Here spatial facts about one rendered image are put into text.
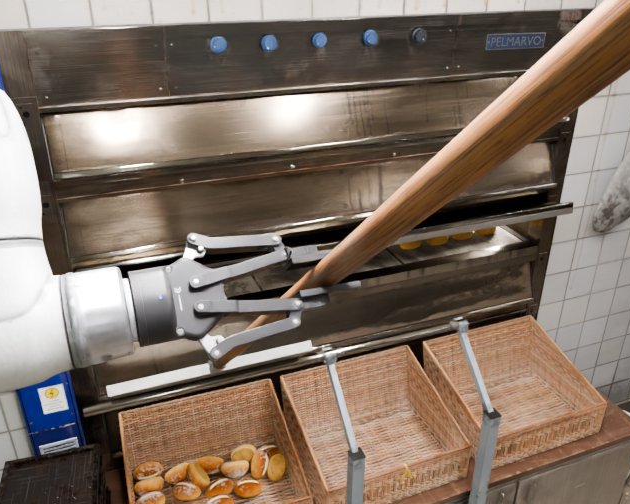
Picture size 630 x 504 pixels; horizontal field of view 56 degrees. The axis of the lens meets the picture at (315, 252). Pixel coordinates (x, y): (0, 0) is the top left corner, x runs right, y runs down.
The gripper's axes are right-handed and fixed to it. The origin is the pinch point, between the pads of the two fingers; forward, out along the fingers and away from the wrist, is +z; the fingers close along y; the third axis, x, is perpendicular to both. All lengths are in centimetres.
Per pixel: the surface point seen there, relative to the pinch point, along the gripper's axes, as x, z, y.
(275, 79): -95, 35, -79
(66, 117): -101, -26, -75
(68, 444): -168, -43, 11
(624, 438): -140, 157, 60
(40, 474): -153, -51, 18
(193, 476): -163, -5, 32
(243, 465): -163, 13, 33
